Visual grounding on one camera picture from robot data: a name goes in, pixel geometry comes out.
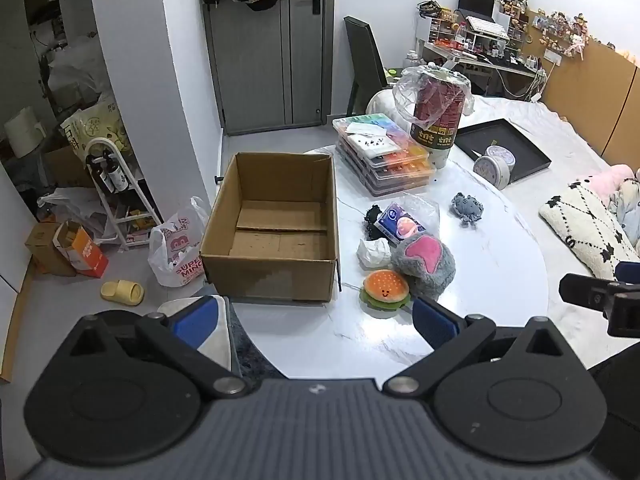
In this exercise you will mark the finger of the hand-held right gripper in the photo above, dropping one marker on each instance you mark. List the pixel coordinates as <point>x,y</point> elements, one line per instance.
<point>585,292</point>
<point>629,271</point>

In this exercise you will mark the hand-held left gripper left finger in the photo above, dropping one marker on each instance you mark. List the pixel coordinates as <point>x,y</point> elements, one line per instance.
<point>192,322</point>

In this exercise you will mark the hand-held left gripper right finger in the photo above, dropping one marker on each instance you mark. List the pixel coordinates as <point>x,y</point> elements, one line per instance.
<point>432,322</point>

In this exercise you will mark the burger plush toy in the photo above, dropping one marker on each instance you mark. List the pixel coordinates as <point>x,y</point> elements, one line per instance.
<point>385,290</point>

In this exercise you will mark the white soft wad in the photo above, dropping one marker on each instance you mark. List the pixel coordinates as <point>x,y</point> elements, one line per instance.
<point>374,254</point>

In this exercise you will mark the brown cardboard box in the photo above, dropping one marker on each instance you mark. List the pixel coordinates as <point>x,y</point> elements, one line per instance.
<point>270,270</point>

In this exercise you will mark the blue snack packet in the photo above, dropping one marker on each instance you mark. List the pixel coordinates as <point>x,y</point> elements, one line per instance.
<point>397,222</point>

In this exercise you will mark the black lace trim piece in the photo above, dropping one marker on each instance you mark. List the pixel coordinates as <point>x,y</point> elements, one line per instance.
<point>371,220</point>

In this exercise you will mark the grey crab plush toy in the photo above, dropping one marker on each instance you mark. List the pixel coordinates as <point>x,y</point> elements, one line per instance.
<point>467,207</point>

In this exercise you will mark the blue white cushion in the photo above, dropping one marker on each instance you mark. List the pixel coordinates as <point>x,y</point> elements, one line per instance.
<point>222,330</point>

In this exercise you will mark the light grey cloth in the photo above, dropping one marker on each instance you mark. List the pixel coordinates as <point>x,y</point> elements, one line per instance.
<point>629,210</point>

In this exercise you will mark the white pillow black diamond pattern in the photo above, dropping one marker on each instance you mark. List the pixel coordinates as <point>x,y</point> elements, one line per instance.
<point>585,225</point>

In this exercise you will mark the dark seat cushion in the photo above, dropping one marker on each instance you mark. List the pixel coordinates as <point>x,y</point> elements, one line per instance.
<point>255,350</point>

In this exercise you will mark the white plastic bag red print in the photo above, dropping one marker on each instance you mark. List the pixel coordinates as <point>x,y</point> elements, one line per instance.
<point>177,250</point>

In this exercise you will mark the yellow slipper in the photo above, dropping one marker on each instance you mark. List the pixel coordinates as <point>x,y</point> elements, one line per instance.
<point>122,291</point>

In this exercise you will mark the pink plush toy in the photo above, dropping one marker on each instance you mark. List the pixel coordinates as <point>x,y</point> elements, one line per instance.
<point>610,180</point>

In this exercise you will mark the clear plastic wrapper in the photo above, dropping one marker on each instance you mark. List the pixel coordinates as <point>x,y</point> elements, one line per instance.
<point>425,207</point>

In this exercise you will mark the orange carton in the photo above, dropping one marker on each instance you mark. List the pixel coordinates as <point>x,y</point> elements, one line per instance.
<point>87,255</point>

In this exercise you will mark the colourful bead organizer box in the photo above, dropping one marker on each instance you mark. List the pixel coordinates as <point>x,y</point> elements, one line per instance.
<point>400,172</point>
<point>407,147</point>
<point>405,186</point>

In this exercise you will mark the white metal rack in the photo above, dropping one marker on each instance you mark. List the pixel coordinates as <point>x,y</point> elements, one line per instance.
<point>135,195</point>

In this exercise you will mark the black flat tray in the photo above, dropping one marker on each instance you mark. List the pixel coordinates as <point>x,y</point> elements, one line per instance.
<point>520,152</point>

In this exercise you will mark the round patterned tin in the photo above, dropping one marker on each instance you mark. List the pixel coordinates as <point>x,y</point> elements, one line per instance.
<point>492,167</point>

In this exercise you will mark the small cardboard box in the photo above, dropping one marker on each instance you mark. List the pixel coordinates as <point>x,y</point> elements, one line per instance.
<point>42,250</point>

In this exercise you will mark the dark glass bottles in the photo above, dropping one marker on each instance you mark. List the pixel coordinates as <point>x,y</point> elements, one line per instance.
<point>112,175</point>

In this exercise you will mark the wooden headboard panel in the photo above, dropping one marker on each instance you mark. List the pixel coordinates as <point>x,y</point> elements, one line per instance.
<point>590,90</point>

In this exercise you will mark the white bead packet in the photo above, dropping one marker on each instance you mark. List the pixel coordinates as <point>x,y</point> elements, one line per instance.
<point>375,142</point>

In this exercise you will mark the tall red paper bucket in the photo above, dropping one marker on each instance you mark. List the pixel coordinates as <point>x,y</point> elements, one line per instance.
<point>440,110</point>

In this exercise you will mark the yellow printed bag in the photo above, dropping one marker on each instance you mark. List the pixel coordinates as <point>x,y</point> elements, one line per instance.
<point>95,127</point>

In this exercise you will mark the clear plastic bag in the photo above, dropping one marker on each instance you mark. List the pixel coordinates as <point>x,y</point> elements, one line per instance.
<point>407,95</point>

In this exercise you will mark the white desk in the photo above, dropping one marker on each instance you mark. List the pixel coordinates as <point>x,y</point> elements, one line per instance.
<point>500,62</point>

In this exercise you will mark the row of small figurines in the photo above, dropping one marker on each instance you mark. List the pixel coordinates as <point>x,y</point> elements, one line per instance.
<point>560,27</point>

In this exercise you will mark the white round appliance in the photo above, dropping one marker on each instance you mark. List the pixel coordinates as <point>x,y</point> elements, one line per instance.
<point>25,132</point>

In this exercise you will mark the grey door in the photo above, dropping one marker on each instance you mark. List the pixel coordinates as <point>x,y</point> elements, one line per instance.
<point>265,70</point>

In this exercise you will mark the black chair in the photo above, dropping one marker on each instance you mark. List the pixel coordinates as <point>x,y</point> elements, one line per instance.
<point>362,55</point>

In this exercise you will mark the white keyboard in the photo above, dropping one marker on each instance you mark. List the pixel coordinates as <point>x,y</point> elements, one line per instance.
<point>487,27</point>

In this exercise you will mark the small drawer organizer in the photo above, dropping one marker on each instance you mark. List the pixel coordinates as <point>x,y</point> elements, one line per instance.
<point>435,27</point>

